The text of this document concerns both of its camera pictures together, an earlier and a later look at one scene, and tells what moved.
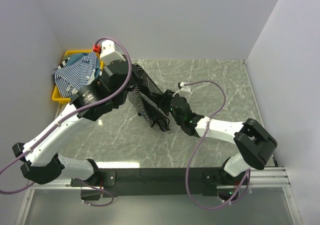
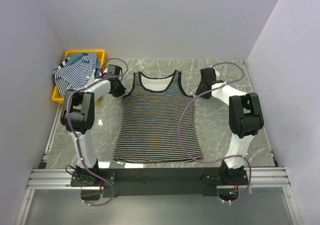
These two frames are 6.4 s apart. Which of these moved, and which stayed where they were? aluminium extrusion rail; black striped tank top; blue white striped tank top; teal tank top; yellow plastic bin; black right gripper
Moved: black right gripper; black striped tank top
Stayed: yellow plastic bin; blue white striped tank top; aluminium extrusion rail; teal tank top
